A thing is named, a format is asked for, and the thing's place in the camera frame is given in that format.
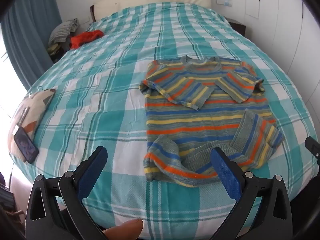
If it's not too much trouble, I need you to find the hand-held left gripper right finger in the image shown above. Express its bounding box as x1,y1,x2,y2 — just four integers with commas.
211,147,292,240

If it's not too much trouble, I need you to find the patterned pillow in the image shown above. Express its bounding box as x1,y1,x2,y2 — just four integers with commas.
7,88,57,160

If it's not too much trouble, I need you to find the teal checked blanket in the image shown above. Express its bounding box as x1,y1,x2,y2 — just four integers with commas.
10,1,316,239

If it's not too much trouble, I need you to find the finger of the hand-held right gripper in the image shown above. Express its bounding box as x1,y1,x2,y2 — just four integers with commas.
304,136,320,167

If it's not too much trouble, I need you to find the blue curtain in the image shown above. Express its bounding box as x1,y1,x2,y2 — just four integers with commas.
0,0,63,92

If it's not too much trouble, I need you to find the black smartphone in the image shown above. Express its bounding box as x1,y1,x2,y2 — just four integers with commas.
14,127,40,164

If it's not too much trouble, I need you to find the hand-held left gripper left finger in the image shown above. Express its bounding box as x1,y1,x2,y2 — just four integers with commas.
25,146,108,240

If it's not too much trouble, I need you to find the cream padded headboard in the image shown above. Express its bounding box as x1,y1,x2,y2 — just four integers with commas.
89,0,210,22

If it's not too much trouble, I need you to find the red cloth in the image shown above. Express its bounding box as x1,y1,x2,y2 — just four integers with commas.
70,29,104,50

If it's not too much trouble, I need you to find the dark wooden nightstand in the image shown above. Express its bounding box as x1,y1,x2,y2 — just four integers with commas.
226,17,247,36

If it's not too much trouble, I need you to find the white wardrobe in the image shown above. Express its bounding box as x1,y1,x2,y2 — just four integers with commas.
257,0,320,142

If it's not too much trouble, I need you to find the grey striped clothes pile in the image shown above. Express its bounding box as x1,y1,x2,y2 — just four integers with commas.
48,18,80,47

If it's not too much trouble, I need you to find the striped knit sweater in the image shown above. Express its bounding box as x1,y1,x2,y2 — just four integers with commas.
139,57,284,188

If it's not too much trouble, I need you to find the person's left hand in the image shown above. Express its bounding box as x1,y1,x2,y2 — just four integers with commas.
103,219,143,240

